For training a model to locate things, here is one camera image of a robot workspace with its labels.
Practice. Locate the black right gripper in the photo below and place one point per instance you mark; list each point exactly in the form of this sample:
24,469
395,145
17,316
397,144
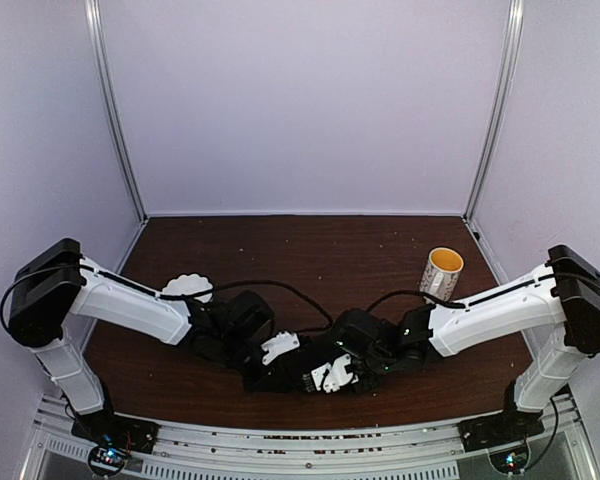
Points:
360,387

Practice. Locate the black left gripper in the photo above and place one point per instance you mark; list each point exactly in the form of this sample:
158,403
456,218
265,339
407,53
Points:
247,383

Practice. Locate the black zip tool case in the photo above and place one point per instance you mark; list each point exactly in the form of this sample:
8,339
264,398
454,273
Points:
304,368

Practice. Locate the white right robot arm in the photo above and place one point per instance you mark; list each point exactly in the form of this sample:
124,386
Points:
563,293

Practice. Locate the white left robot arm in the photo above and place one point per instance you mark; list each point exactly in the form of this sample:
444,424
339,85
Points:
62,282

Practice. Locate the white scalloped bowl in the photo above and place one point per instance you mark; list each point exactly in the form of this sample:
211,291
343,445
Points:
195,285

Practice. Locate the white patterned mug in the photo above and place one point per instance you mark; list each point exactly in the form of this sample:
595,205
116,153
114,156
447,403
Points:
441,273

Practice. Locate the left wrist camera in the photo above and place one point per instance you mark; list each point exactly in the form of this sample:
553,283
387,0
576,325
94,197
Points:
278,345

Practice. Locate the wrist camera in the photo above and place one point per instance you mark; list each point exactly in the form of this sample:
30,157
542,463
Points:
333,376
278,345

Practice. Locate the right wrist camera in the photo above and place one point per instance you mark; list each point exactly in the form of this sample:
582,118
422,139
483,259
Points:
333,376

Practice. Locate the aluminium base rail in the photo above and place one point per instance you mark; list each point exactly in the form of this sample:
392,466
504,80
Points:
432,450

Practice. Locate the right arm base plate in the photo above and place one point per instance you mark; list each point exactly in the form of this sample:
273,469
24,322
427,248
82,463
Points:
505,436

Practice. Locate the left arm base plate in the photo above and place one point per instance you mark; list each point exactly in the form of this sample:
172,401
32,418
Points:
117,439

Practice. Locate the right aluminium frame post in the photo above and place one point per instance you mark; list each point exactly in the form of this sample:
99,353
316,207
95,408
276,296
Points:
509,59

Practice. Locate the aluminium frame post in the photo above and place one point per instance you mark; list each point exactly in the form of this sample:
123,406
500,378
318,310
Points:
97,38
509,59

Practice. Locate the left aluminium frame post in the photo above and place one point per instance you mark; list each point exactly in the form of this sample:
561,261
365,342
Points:
97,38

